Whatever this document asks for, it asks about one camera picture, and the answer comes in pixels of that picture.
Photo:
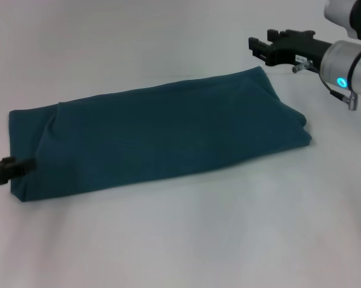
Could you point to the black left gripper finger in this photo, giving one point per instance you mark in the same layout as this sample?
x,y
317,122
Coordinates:
x,y
11,171

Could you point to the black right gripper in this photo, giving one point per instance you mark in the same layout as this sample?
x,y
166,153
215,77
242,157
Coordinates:
x,y
300,49

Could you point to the teal blue shirt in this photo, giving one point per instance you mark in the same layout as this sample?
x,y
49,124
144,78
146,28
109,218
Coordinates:
x,y
156,135

